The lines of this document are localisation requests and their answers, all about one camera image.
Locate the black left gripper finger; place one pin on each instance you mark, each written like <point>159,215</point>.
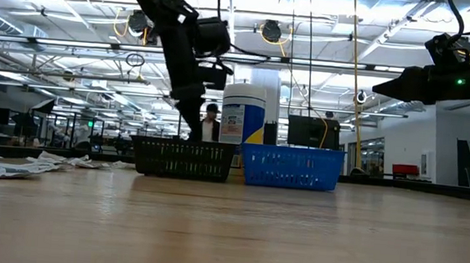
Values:
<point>191,119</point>

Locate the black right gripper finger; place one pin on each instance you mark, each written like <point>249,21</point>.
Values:
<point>402,83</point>

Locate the white disinfecting wipes canister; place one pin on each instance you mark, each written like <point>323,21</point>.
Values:
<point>243,107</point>

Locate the white green striped packet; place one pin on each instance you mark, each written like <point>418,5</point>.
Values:
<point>122,165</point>
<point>83,162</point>

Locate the person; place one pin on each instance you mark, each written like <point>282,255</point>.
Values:
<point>210,131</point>

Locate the black plastic basket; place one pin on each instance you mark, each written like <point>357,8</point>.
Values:
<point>182,161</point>

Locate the small round ceiling reel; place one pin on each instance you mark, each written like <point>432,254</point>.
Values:
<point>360,97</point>

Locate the black partition panel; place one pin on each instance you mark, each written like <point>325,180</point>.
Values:
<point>270,134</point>

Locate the long ceiling light bar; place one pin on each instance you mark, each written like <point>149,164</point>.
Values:
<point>266,58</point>

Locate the red box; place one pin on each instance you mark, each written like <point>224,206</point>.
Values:
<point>405,170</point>

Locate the blue plastic basket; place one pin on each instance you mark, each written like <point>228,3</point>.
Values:
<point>291,169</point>

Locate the large white blue-print packet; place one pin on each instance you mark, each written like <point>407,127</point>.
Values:
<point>1,169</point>

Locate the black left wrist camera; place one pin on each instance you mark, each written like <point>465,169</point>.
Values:
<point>214,77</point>

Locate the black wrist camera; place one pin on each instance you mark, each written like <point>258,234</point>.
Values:
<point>447,51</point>
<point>214,77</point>

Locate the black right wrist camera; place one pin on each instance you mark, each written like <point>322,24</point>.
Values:
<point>447,51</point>

